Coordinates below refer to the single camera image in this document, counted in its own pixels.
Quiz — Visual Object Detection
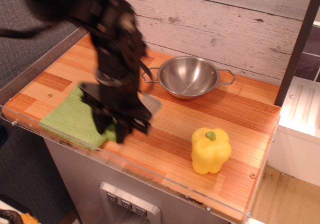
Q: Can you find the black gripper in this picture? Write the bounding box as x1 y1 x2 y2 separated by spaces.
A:
79 70 152 143

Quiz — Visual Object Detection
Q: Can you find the green handled grey spatula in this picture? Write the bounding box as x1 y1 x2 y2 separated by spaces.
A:
105 93 162 142

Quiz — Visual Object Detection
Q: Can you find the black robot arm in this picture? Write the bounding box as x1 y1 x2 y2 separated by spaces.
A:
0 0 152 143

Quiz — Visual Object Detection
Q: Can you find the green cloth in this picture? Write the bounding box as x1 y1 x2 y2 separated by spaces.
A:
39 86 108 150

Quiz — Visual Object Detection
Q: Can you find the grey toy kitchen cabinet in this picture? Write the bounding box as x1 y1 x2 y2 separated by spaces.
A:
45 139 227 223

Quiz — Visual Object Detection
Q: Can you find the silver dispenser button panel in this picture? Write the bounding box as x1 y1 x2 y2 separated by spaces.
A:
99 181 162 224

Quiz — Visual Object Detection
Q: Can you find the yellow toy bell pepper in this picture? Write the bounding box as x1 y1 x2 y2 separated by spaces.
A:
191 127 232 174

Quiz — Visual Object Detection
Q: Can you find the orange object bottom left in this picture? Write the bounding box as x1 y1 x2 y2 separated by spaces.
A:
20 213 39 224

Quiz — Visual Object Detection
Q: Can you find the clear acrylic guard rail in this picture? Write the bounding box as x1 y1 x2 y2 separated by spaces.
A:
2 99 280 223

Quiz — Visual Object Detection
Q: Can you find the steel two-handled bowl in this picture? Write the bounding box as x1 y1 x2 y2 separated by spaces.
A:
141 56 236 100

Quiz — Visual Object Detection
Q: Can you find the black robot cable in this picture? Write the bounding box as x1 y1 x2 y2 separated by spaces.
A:
0 25 58 39

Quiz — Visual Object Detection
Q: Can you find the dark right support post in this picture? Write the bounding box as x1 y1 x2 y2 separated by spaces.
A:
274 0 320 107

